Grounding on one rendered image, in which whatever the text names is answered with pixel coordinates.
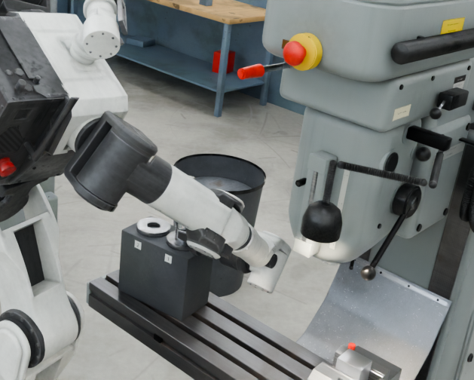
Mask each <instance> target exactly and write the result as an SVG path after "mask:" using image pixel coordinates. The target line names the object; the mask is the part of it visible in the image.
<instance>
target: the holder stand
mask: <svg viewBox="0 0 474 380"><path fill-rule="evenodd" d="M175 234H176V227H175V226H174V225H171V224H169V223H168V222H167V221H165V220H163V219H159V218H154V217H153V216H149V217H147V218H145V219H141V220H139V221H138V222H137V223H135V224H133V225H130V226H128V227H126V228H124V229H122V231H121V255H120V268H119V282H118V289H119V290H120V291H122V292H124V293H126V294H128V295H130V296H132V297H134V298H136V299H138V300H140V301H142V302H144V303H146V304H148V305H150V306H152V307H154V308H156V309H158V310H160V311H162V312H164V313H165V314H168V315H170V316H171V317H174V318H176V319H177V320H180V321H183V320H184V319H185V318H187V317H189V316H190V315H191V314H193V313H194V312H195V311H197V310H198V309H200V308H201V307H203V306H204V305H205V304H206V303H207V302H208V298H209V286H210V279H211V273H212V266H213V259H210V258H208V257H205V256H196V255H194V254H192V253H191V252H190V251H189V245H187V243H182V242H179V241H177V240H176V239H175Z"/></svg>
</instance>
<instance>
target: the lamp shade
mask: <svg viewBox="0 0 474 380"><path fill-rule="evenodd" d="M341 228H342V218H341V210H340V209H339V208H338V207H337V206H335V205H334V204H333V203H332V202H330V203H329V204H324V203H323V202H322V200H321V201H316V202H313V203H311V204H309V206H308V208H307V209H306V211H305V213H304V215H303V216H302V221H301V229H300V232H301V234H302V235H303V236H304V237H305V238H307V239H309V240H311V241H315V242H318V243H324V244H329V243H334V242H336V241H338V240H339V238H340V235H341Z"/></svg>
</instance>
